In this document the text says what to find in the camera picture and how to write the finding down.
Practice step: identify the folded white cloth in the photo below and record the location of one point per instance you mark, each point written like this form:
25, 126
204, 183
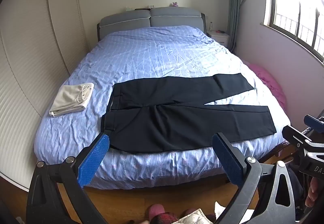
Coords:
69, 98

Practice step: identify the pink blanket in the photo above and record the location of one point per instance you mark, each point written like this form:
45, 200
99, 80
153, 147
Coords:
269, 85

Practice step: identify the white nightstand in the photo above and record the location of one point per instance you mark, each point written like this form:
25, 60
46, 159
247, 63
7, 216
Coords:
219, 38

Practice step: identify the blue striped bed quilt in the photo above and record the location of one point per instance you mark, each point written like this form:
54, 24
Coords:
151, 54

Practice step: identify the pink slipper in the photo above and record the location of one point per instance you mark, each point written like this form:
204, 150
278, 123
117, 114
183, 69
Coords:
156, 211

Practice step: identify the barred window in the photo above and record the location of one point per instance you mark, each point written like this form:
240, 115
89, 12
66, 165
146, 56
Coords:
298, 4

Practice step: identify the green curtain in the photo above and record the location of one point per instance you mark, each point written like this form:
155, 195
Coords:
235, 1

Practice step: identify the person's right hand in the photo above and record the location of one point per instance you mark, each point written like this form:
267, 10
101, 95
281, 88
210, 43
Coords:
315, 193

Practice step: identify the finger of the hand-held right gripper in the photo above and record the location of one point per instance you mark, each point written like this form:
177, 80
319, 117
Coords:
310, 121
295, 134

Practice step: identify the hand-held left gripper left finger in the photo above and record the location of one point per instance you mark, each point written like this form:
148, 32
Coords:
92, 160

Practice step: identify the clear plastic bottle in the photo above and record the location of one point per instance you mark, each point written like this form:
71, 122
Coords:
210, 26

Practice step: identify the white sliding door wardrobe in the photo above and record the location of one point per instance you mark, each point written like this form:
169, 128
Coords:
30, 62

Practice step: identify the black pants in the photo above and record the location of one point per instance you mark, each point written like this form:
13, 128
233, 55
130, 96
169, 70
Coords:
164, 117

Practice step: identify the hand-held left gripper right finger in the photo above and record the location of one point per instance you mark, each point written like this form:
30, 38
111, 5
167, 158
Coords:
227, 160

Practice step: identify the small pink toy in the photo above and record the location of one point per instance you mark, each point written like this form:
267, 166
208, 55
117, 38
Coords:
175, 4

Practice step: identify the grey bed headboard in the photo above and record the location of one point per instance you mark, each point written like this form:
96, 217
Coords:
162, 17

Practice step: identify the dark flat book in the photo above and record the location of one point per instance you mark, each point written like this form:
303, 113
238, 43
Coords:
144, 8

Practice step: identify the quilted beige clothing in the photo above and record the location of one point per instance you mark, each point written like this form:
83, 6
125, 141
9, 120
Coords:
193, 217

